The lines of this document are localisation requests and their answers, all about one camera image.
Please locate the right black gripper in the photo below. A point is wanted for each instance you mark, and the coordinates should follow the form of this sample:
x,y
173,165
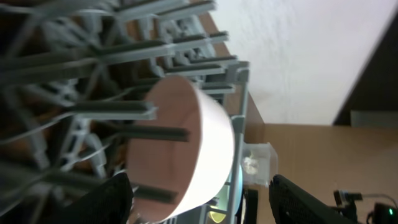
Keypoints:
x,y
382,210

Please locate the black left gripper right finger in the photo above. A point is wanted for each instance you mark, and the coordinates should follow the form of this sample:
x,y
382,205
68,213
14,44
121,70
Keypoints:
x,y
291,204

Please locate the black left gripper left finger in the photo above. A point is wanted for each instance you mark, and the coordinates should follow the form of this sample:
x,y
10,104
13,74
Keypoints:
x,y
109,203

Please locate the yellow plastic plate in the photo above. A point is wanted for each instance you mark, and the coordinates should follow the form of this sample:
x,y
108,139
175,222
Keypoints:
x,y
216,217

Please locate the pink plastic bowl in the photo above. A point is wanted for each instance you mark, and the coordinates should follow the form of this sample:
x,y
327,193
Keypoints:
x,y
195,170

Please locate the white paper napkin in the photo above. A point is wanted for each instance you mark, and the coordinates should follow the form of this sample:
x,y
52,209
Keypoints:
x,y
250,165

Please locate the clear plastic waste bin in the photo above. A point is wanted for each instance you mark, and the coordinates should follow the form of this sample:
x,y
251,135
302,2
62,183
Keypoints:
x,y
259,163

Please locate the grey plastic dishwasher rack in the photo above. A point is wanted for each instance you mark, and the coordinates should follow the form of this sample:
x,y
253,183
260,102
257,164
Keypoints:
x,y
74,80

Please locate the black plastic tray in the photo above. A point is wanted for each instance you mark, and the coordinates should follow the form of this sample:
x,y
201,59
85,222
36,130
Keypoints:
x,y
251,197

